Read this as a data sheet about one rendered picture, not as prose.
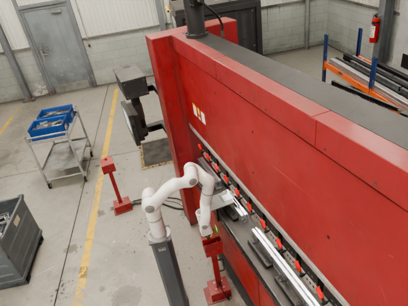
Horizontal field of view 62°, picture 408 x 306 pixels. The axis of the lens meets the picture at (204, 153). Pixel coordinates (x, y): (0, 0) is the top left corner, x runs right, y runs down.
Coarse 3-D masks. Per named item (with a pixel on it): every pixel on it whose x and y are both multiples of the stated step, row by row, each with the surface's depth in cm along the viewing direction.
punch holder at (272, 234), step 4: (268, 220) 228; (268, 224) 230; (272, 224) 224; (268, 228) 233; (272, 228) 226; (276, 228) 220; (268, 232) 234; (272, 232) 229; (276, 232) 222; (268, 236) 237; (272, 236) 230; (280, 236) 222; (272, 240) 233; (280, 240) 225; (276, 244) 227
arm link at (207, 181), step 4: (188, 164) 254; (192, 164) 254; (196, 164) 257; (184, 168) 254; (200, 168) 256; (200, 172) 254; (204, 172) 253; (200, 176) 254; (204, 176) 252; (208, 176) 253; (212, 176) 256; (200, 180) 255; (204, 180) 253; (208, 180) 252; (212, 180) 254; (204, 184) 254; (208, 184) 253; (212, 184) 254; (204, 188) 257; (208, 188) 255; (212, 188) 257; (204, 192) 258; (208, 192) 257; (212, 192) 260
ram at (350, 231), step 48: (192, 96) 308; (240, 96) 209; (240, 144) 234; (288, 144) 171; (288, 192) 188; (336, 192) 145; (288, 240) 208; (336, 240) 157; (384, 240) 126; (336, 288) 171; (384, 288) 135
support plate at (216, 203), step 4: (224, 192) 311; (212, 196) 309; (216, 196) 308; (212, 200) 304; (216, 200) 304; (220, 200) 303; (228, 200) 301; (232, 200) 301; (212, 204) 300; (216, 204) 299; (220, 204) 299; (224, 204) 298; (228, 204) 297; (212, 208) 295; (216, 208) 295
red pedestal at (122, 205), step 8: (104, 160) 428; (112, 160) 426; (104, 168) 419; (112, 168) 423; (112, 176) 436; (112, 184) 442; (120, 200) 458; (128, 200) 463; (120, 208) 456; (128, 208) 461
